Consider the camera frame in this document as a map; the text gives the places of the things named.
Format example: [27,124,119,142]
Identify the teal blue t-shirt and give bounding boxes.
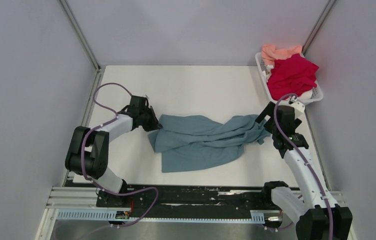
[148,114,266,173]

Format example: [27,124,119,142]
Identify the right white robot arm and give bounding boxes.
[256,102,353,240]

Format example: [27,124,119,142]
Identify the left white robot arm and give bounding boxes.
[65,95,162,207]

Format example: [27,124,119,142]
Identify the white plastic laundry basket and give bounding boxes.
[255,52,323,106]

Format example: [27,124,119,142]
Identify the red t-shirt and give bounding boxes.
[267,53,319,100]

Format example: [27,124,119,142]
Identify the peach orange t-shirt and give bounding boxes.
[261,44,303,65]

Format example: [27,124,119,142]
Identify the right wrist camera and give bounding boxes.
[289,100,305,118]

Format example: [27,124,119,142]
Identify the right aluminium frame post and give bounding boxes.
[302,0,338,55]

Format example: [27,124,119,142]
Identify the aluminium frame post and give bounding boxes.
[302,0,338,55]
[58,0,101,72]

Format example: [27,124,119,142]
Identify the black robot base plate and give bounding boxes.
[85,181,288,229]

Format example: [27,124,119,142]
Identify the white slotted cable duct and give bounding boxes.
[56,209,265,224]

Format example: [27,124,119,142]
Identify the left aluminium frame post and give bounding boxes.
[58,0,101,72]

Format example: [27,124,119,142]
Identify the aluminium front rail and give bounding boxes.
[46,186,349,215]

